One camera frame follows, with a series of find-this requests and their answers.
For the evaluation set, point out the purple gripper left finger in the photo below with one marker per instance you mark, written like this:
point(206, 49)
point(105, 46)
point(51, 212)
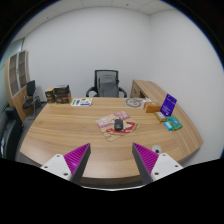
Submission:
point(70, 166)

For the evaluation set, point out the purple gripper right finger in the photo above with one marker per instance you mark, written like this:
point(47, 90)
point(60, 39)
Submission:
point(153, 166)

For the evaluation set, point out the black computer mouse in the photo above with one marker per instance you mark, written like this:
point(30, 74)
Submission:
point(118, 124)

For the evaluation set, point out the illustrated pink mouse pad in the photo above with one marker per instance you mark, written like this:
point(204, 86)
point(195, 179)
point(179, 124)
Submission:
point(106, 125)

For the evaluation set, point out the white round desk grommet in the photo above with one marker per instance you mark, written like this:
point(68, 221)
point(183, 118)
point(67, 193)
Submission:
point(157, 149)

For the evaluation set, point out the teal packet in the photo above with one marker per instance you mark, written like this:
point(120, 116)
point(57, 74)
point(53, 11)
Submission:
point(174, 122)

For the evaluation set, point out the small yellow box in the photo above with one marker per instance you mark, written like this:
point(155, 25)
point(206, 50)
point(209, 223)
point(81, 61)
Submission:
point(160, 116)

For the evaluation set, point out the wooden office desk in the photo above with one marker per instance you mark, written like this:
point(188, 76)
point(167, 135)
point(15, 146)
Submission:
point(61, 128)

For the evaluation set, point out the orange box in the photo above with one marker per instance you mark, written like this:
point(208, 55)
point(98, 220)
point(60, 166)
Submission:
point(151, 107)

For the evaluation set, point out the white green leaflet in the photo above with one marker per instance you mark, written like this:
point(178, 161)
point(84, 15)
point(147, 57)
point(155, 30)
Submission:
point(81, 102)

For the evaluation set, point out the purple standing sign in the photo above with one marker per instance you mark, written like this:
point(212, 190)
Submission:
point(168, 105)

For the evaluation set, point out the large dark brown box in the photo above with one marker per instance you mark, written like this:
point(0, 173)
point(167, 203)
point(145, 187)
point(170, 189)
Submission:
point(62, 94)

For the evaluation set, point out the black leather sofa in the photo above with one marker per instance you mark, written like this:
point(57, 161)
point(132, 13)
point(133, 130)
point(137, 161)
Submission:
point(11, 128)

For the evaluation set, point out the small brown box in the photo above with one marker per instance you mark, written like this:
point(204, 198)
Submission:
point(49, 93)

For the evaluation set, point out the black visitor chair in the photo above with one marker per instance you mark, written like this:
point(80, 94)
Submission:
point(31, 99)

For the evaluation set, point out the wooden side return desk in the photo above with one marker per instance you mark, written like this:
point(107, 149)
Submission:
point(147, 91)

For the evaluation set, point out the black mesh office chair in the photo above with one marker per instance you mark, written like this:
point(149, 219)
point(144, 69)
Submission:
point(106, 84)

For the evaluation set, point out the wooden glass-door cabinet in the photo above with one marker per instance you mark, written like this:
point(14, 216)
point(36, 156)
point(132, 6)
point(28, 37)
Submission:
point(16, 79)

